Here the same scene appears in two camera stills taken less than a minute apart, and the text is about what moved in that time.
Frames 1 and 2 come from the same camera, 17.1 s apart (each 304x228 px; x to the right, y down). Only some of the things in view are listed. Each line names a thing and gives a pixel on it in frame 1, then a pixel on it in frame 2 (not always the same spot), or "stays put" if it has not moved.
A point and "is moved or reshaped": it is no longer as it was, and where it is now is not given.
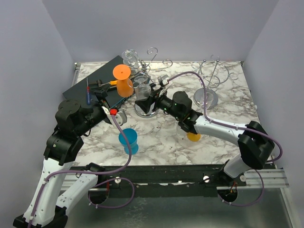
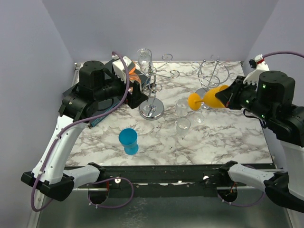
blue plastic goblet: [131, 135] stays put
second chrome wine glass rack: [213, 73] stays put
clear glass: [180, 132] stays put
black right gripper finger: [146, 104] to [225, 96]
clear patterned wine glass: [131, 58] to [144, 59]
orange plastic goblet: [125, 88] is moved or reshaped
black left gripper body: [96, 114] to [131, 98]
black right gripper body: [158, 99] to [243, 94]
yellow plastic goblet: [194, 137] to [194, 100]
